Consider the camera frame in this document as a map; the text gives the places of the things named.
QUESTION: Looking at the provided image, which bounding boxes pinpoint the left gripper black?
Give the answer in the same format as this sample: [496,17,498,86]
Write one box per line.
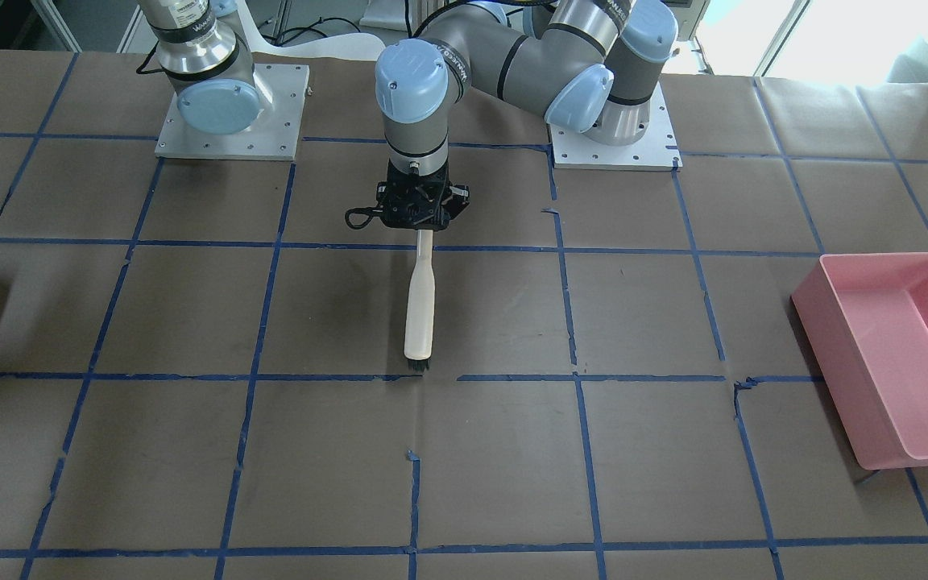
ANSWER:
[375,163,469,231]

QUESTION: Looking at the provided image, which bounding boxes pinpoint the beige brush black bristles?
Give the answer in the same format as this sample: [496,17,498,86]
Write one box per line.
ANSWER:
[403,230,436,372]

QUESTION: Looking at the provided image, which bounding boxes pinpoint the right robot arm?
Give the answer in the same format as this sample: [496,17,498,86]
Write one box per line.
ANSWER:
[139,1,263,135]

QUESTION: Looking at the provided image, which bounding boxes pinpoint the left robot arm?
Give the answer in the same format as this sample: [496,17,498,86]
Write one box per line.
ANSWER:
[346,1,680,231]

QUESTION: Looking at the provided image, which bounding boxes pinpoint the pink plastic bin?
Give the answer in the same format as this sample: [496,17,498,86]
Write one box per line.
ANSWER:
[792,252,928,470]

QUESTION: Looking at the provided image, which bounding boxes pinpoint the white plastic chair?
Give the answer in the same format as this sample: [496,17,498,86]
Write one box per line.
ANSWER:
[237,1,408,62]

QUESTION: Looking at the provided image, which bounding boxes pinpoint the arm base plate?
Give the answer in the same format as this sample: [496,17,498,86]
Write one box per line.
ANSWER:
[155,64,310,161]
[549,84,684,172]

